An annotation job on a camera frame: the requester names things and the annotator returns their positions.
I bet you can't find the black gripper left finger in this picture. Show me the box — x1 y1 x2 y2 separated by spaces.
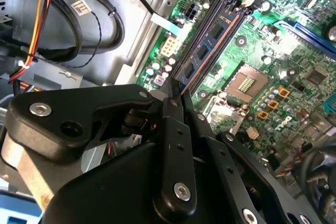
4 77 198 216

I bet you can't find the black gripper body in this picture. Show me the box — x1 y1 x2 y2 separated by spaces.
43 142 243 224

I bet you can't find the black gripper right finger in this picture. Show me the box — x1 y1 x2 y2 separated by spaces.
181 93 321 224

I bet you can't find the blue RAM memory stick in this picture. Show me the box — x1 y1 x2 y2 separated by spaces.
174 8 240 96

